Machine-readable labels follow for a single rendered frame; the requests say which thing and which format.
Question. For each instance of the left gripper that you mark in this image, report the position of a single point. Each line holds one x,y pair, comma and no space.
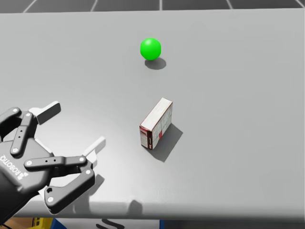
14,183

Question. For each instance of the red and white carton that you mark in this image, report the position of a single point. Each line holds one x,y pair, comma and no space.
157,124

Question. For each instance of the green ball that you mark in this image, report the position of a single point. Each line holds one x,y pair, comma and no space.
150,48

